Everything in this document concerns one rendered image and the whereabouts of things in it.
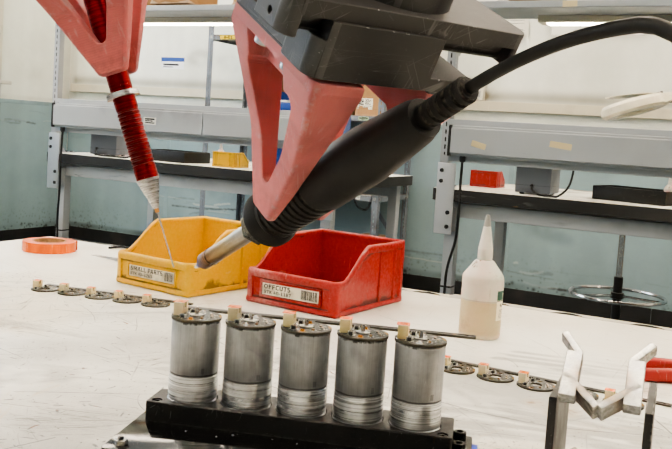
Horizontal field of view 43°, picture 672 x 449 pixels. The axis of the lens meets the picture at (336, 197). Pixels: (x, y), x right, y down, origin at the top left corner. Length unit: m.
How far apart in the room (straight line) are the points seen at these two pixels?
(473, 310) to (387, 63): 0.43
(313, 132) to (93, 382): 0.29
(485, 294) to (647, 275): 4.15
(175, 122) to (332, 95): 3.05
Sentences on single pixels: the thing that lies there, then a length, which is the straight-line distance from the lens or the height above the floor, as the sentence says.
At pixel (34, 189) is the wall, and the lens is 6.48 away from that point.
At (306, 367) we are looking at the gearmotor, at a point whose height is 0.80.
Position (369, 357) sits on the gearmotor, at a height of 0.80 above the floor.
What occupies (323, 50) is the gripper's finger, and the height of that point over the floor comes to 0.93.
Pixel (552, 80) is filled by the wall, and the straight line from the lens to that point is 4.90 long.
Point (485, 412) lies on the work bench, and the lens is 0.52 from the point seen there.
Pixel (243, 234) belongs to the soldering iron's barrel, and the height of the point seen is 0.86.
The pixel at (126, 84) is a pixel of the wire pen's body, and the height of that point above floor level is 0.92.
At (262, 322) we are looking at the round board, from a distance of 0.42.
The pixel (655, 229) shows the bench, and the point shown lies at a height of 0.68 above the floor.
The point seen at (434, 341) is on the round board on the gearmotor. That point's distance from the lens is 0.41.
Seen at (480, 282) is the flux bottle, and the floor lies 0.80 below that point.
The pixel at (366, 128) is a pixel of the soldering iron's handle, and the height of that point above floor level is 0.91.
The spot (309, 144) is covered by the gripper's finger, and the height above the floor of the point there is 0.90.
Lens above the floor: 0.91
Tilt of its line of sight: 4 degrees down
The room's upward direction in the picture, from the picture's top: 4 degrees clockwise
